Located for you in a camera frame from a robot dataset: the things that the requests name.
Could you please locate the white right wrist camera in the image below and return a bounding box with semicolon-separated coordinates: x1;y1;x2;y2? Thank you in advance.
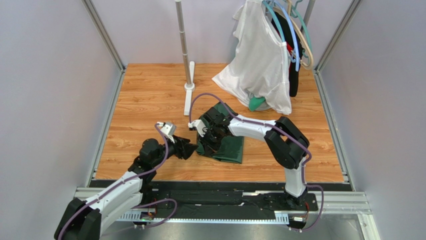
188;119;208;137

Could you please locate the white rack base foot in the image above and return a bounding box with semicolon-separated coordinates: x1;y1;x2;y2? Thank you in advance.
183;61;196;116

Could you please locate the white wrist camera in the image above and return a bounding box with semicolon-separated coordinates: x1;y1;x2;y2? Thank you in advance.
188;119;208;137
156;121;177;144

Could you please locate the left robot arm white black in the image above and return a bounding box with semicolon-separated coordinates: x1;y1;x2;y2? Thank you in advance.
54;136;198;240

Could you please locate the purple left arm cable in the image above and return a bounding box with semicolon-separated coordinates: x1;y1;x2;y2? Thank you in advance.
56;122;179;240

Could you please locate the light blue plastic hanger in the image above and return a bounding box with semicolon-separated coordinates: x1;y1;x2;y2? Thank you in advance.
272;0;301;72

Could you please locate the black garment on rack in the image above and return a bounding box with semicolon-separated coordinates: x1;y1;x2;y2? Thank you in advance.
271;11;304;98

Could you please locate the silver rack pole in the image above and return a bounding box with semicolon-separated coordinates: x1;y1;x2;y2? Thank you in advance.
303;0;316;26
175;0;193;89

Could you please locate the teal plastic hanger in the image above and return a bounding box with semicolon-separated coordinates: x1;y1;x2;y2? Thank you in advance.
262;0;314;70

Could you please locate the silver rack pole left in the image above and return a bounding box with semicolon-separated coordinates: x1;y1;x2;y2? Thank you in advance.
175;0;193;89

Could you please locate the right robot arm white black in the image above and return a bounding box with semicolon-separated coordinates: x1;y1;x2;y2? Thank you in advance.
188;107;310;198

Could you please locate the teal object under garment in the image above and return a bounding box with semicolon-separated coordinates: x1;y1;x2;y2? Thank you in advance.
248;96;269;112

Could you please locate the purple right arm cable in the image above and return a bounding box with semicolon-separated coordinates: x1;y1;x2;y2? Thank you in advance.
188;92;325;233

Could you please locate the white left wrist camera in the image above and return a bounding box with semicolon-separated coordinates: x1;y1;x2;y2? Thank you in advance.
156;121;177;144

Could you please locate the silver rack pole right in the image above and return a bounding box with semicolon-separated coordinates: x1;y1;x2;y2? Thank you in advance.
303;0;316;26

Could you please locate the white garment on rack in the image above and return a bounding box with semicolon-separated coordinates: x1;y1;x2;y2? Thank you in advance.
212;0;292;115

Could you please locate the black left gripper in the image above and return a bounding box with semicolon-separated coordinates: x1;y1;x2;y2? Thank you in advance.
151;134;198;167

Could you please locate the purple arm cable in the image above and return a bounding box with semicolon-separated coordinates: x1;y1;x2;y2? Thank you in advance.
188;92;325;233
56;122;179;240

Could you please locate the beige wooden hanger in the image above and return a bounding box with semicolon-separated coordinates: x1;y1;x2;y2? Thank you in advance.
272;0;315;70

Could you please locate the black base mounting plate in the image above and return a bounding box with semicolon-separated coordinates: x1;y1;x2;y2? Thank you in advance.
89;180;353;221

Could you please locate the dark green cloth napkin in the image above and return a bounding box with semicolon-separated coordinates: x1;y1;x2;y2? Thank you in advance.
195;101;246;165

